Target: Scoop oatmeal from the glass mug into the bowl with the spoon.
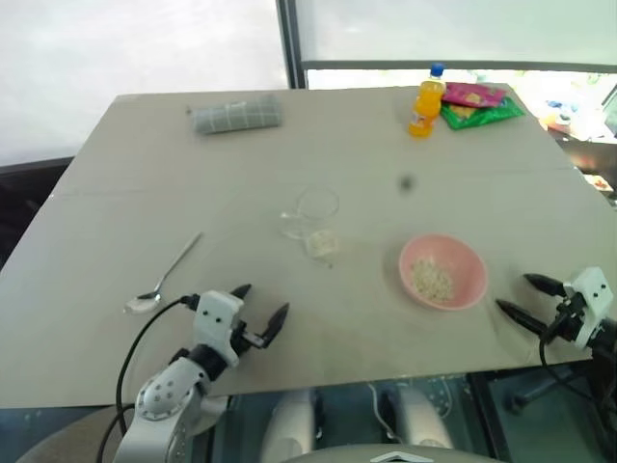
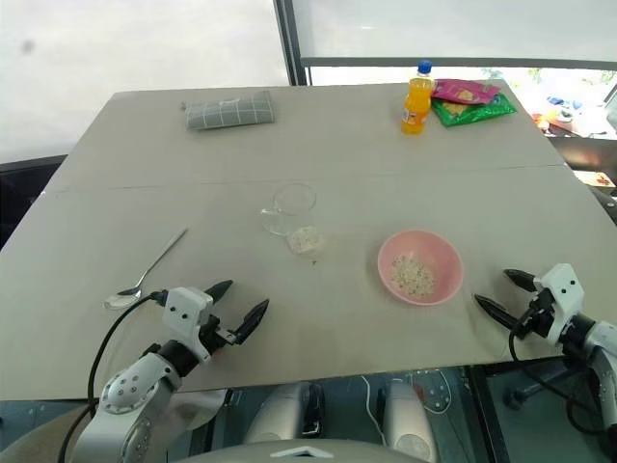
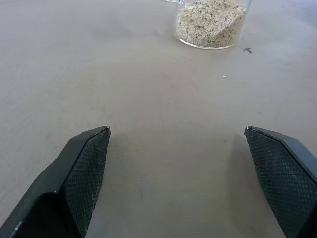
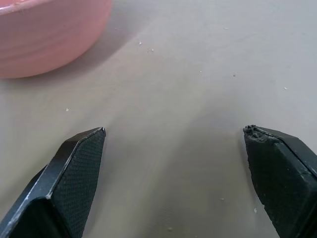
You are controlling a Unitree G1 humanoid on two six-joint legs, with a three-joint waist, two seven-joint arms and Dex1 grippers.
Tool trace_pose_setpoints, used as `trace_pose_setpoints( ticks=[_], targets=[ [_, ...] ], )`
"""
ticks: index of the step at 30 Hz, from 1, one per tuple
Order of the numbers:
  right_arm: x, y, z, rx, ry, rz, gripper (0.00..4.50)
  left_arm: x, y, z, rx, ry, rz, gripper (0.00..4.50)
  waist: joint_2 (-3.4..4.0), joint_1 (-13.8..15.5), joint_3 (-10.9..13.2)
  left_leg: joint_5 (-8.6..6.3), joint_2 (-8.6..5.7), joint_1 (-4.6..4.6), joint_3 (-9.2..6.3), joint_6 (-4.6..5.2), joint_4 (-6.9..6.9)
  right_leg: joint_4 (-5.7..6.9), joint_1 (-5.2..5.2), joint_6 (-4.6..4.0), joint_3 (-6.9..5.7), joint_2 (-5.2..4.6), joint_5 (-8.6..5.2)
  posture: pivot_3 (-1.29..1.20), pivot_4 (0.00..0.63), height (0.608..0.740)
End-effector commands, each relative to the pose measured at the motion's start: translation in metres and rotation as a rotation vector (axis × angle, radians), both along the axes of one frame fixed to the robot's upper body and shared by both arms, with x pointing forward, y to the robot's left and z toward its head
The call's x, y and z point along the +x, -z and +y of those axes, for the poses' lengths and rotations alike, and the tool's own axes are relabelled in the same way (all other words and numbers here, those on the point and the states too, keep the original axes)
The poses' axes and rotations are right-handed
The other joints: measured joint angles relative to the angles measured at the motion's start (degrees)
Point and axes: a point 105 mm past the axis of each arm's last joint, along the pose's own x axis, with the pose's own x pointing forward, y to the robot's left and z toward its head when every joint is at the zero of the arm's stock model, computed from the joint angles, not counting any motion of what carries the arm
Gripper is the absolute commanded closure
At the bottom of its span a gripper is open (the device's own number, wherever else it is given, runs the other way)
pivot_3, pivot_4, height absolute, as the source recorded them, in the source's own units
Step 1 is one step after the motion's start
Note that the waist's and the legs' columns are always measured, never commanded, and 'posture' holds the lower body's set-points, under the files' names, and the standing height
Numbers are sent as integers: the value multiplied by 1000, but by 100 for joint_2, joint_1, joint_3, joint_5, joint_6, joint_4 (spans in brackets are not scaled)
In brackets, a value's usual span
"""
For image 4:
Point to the pink plastic bowl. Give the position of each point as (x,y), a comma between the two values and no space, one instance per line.
(42,37)

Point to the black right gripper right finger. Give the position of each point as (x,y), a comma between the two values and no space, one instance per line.
(280,183)

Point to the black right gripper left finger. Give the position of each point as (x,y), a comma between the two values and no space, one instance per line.
(62,188)

